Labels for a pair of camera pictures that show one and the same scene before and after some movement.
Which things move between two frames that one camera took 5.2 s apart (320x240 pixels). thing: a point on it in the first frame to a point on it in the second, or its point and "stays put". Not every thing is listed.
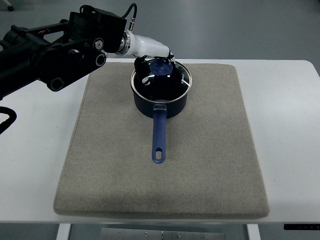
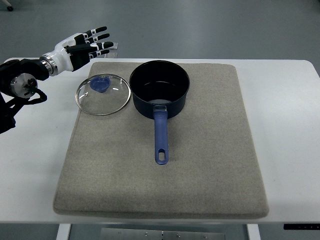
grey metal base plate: (158, 234) stays put
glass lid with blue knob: (164, 82) to (102, 94)
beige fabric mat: (210, 167) stays put
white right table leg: (253, 230) stays put
